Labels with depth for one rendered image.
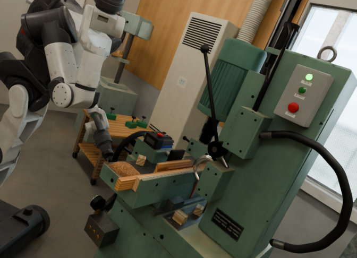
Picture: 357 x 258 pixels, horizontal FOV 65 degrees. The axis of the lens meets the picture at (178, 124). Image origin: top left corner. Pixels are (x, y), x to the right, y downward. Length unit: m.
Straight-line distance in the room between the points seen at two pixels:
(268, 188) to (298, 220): 1.54
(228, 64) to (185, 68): 1.80
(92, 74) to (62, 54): 0.14
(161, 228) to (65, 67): 0.66
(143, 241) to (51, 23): 0.86
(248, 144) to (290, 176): 0.16
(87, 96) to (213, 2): 2.55
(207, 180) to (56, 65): 0.63
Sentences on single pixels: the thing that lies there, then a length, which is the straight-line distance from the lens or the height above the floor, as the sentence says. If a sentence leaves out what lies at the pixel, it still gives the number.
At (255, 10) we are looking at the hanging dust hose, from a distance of 2.73.
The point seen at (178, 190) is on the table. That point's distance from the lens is 1.16.
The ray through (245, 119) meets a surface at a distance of 0.91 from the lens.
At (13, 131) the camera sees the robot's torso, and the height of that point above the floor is 0.78.
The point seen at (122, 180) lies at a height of 0.94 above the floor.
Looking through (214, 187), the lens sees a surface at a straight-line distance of 0.96.
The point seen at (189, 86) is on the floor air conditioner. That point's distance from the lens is 2.77.
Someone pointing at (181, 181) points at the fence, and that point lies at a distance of 1.13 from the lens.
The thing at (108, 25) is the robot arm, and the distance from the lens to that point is 0.92.
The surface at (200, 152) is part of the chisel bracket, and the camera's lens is 1.17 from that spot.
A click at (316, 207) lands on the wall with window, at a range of 2.44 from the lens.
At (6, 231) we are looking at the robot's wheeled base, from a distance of 1.82.
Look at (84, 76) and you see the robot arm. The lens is 0.92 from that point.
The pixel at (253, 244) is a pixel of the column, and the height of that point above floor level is 0.89.
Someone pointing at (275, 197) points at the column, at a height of 1.08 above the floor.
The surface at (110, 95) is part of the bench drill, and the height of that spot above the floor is 0.62.
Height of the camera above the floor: 1.38
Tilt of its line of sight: 14 degrees down
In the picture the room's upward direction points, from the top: 22 degrees clockwise
